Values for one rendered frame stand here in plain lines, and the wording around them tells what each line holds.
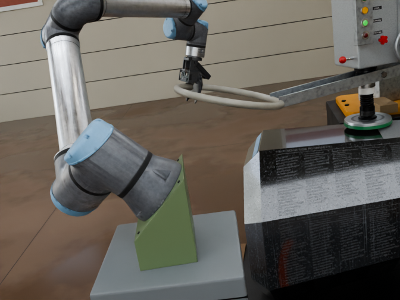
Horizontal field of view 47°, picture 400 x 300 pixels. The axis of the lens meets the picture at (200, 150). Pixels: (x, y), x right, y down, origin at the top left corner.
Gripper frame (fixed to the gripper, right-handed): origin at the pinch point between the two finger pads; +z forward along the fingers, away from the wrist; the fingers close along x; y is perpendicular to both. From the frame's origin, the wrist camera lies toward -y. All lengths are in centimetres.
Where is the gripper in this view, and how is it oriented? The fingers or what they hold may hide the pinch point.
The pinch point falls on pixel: (192, 99)
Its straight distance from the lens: 223.6
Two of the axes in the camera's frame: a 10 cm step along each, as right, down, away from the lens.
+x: 6.7, 2.7, -6.9
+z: -1.3, 9.6, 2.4
